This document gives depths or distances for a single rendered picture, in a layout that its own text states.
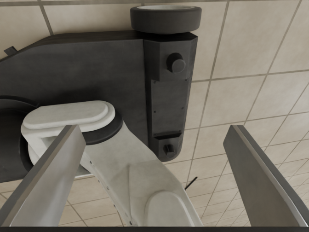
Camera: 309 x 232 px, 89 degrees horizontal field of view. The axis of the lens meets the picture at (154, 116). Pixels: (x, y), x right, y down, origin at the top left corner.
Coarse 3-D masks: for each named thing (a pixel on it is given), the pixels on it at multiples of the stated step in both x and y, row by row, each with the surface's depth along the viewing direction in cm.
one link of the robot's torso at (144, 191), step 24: (120, 120) 41; (96, 144) 36; (120, 144) 36; (96, 168) 31; (120, 168) 31; (144, 168) 30; (120, 192) 27; (144, 192) 23; (168, 192) 22; (144, 216) 20; (168, 216) 20; (192, 216) 21
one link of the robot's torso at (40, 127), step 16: (32, 112) 37; (48, 112) 37; (64, 112) 37; (80, 112) 37; (96, 112) 37; (112, 112) 39; (32, 128) 34; (48, 128) 34; (80, 128) 35; (96, 128) 36; (32, 144) 34; (48, 144) 37; (32, 160) 37; (80, 176) 44
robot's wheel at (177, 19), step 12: (132, 12) 41; (144, 12) 38; (156, 12) 37; (168, 12) 36; (180, 12) 37; (192, 12) 38; (132, 24) 43; (144, 24) 39; (156, 24) 38; (168, 24) 38; (180, 24) 38; (192, 24) 40
